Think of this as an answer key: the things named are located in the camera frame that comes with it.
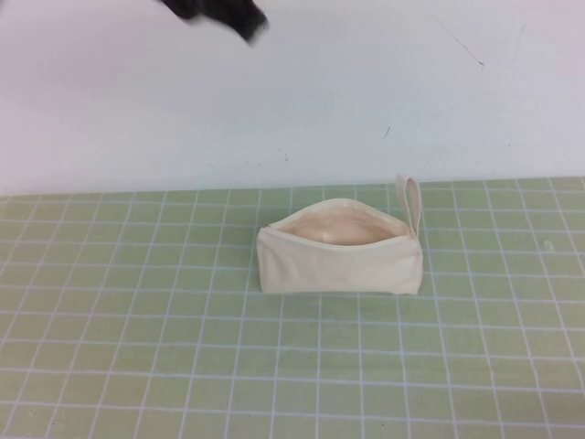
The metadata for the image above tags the green grid cutting mat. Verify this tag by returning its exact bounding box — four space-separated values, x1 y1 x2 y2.
0 176 585 439

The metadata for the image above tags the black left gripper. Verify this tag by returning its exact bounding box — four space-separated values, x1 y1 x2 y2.
156 0 271 48

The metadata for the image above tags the cream canvas pencil case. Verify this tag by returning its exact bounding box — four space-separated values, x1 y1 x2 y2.
256 173 422 298

